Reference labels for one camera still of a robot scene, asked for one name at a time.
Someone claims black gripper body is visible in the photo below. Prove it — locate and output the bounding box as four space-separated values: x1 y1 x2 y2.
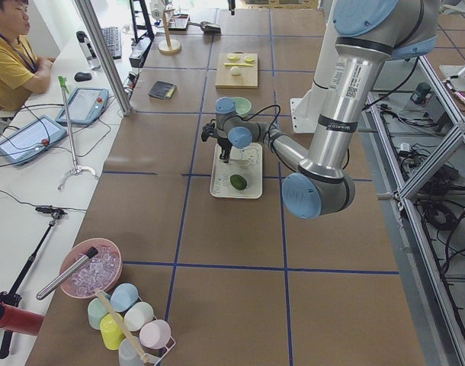
200 119 233 147

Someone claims white bun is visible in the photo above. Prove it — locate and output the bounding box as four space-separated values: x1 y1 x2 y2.
230 66 241 76

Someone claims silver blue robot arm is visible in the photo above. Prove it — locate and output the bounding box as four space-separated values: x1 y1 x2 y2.
201 1 440 219

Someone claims light green bowl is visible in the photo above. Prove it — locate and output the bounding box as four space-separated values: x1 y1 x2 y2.
232 97 252 117

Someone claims pink bowl with ice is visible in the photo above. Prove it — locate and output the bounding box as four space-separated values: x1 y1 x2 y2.
60 238 123 299

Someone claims white rectangular tray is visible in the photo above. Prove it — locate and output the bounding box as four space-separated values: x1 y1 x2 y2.
210 143 263 199

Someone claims dark grey sponge cloth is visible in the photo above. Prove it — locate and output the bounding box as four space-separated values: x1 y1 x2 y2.
148 81 176 100

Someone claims wooden cutting board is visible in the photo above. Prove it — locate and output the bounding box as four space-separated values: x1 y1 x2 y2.
215 53 258 89

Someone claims yellow toy knife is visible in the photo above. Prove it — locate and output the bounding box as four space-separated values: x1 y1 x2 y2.
223 63 254 67

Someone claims wooden mug tree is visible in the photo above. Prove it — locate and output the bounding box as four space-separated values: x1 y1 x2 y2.
158 9 181 55

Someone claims metal scoop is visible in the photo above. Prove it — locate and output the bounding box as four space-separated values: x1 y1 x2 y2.
188 21 221 34

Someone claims wooden glass tray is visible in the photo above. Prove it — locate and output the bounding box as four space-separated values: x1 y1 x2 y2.
168 14 190 31

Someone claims black keyboard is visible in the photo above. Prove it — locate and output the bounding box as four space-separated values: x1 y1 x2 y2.
101 27 122 59

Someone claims metal grabber stick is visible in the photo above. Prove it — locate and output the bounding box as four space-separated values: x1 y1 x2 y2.
57 75 99 191

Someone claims black computer mouse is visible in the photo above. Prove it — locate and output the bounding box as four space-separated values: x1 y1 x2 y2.
74 72 92 82

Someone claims metal muddler rod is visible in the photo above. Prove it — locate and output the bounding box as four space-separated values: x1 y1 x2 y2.
36 246 98 300

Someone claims blue cup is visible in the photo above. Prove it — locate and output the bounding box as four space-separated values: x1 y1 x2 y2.
110 283 139 313

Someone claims teach pendant near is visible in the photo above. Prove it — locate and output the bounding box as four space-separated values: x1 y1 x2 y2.
0 115 67 165

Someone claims white cup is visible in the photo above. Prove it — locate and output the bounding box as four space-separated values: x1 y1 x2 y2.
124 301 154 332

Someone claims pink cup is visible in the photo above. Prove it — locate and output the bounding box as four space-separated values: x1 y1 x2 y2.
139 319 172 349

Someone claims person in yellow shirt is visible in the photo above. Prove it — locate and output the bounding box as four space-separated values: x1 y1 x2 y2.
0 1 55 111

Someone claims green cup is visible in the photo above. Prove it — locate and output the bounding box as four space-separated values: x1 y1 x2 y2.
87 297 108 330

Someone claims yellow cup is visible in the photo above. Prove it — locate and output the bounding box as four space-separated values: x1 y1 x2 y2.
99 313 125 351

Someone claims grey cup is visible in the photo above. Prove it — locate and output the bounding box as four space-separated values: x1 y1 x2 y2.
118 339 144 366

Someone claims black tripod stick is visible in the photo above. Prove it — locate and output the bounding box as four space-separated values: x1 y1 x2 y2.
0 206 67 359

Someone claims red bottle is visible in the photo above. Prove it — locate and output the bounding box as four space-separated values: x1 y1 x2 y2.
0 303 44 336

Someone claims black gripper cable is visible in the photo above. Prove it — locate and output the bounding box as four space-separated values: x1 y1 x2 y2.
244 104 282 143

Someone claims aluminium frame post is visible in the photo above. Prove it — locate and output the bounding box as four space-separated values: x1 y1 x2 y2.
75 0 133 116

